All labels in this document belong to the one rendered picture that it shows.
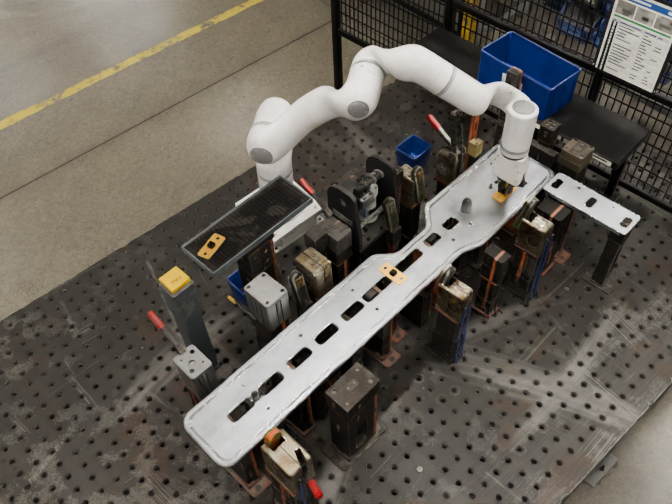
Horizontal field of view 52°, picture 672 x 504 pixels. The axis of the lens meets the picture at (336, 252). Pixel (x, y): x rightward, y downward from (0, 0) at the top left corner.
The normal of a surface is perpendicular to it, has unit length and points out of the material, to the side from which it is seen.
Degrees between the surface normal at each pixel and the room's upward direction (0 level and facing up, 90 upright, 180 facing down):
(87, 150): 0
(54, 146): 0
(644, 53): 90
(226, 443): 0
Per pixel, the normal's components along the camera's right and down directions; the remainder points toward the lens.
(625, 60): -0.70, 0.58
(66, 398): -0.04, -0.62
